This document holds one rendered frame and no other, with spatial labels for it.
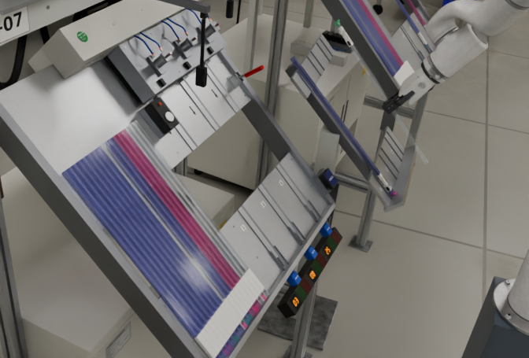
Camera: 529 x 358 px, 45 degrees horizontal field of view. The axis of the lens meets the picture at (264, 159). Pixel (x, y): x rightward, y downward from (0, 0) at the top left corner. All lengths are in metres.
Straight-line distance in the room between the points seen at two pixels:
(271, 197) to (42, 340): 0.65
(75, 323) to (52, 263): 0.22
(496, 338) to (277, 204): 0.62
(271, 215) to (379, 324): 1.02
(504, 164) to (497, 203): 0.40
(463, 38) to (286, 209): 0.64
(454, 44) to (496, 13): 0.18
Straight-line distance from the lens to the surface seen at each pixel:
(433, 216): 3.13
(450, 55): 1.78
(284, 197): 1.70
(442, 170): 3.49
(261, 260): 1.56
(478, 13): 1.69
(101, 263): 1.32
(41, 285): 1.72
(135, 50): 1.48
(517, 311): 1.69
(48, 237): 1.85
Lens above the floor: 1.81
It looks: 34 degrees down
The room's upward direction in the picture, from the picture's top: 6 degrees clockwise
